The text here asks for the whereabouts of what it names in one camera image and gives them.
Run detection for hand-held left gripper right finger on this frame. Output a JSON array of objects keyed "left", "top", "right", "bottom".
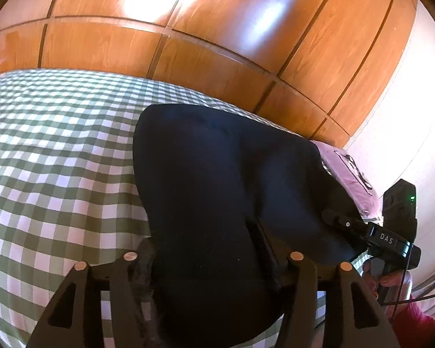
[{"left": 247, "top": 220, "right": 400, "bottom": 348}]

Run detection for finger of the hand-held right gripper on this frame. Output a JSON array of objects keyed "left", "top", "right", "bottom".
[{"left": 320, "top": 207, "right": 371, "bottom": 240}]

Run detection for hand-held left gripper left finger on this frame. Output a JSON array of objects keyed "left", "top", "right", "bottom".
[{"left": 27, "top": 238, "right": 157, "bottom": 348}]

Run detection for black pants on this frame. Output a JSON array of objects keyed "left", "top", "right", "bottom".
[{"left": 132, "top": 103, "right": 367, "bottom": 348}]

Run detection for person's right forearm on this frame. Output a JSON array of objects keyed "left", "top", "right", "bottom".
[{"left": 384, "top": 293, "right": 435, "bottom": 348}]

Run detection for person's right hand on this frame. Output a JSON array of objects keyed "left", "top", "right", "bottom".
[{"left": 362, "top": 260, "right": 414, "bottom": 310}]

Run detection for pink pillow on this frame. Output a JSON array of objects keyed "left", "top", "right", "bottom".
[{"left": 310, "top": 139, "right": 382, "bottom": 222}]

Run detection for green checkered bed sheet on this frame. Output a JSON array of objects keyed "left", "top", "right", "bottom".
[{"left": 0, "top": 69, "right": 329, "bottom": 348}]

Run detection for black cable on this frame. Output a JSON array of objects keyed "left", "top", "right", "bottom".
[{"left": 379, "top": 255, "right": 435, "bottom": 325}]

